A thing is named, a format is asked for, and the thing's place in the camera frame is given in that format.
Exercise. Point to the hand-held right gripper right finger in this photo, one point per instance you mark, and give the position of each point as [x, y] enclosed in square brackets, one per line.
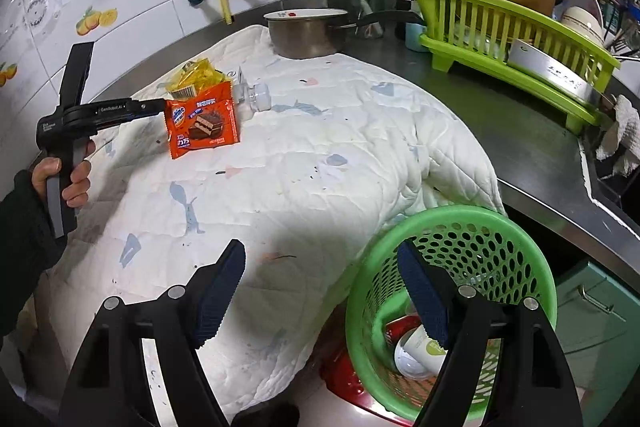
[425, 297]

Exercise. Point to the quilted printed blanket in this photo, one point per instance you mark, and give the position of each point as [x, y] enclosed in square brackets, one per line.
[300, 187]

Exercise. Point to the red plastic stool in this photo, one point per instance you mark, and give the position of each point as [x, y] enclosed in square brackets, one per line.
[340, 377]

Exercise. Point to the white bowl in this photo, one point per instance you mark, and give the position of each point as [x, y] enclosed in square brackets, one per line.
[580, 24]

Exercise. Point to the green dish rack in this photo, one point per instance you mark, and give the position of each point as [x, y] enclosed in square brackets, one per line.
[450, 14]

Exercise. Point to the person's left hand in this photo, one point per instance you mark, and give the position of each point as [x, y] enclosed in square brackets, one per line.
[77, 189]

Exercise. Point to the white paper cup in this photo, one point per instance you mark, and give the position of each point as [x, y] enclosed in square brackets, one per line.
[415, 352]

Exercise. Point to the bunch of metal cutlery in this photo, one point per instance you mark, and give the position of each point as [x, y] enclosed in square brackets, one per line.
[622, 47]

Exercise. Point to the orange snack wrapper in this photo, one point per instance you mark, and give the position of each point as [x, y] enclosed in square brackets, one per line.
[200, 129]

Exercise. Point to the white dishcloth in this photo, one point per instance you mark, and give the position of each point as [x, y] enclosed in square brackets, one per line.
[625, 122]

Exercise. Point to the person's left forearm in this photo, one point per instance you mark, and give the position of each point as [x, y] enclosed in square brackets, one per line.
[25, 247]

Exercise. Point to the green cabinet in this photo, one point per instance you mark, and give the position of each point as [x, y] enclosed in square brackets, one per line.
[600, 347]

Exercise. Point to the small clear plastic bottle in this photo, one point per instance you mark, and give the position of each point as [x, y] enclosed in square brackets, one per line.
[257, 97]

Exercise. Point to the yellow snack wrapper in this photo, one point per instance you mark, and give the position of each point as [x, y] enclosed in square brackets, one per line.
[197, 77]

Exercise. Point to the steel cleaver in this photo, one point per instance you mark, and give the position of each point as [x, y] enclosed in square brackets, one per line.
[545, 67]

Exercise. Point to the steel sink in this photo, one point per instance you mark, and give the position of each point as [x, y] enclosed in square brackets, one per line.
[620, 197]

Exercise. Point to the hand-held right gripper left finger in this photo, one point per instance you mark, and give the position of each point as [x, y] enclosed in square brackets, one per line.
[220, 297]

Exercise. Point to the metal saucepan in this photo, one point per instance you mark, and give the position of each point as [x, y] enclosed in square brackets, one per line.
[300, 39]

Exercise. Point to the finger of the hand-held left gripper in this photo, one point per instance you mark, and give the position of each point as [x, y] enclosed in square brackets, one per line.
[77, 72]
[145, 107]

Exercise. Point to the red printed paper cup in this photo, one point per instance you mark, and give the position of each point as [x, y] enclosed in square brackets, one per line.
[400, 329]

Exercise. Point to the green plastic basket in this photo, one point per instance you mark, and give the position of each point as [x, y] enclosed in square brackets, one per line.
[380, 267]

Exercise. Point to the teal cup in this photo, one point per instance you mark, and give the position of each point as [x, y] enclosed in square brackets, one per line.
[415, 39]

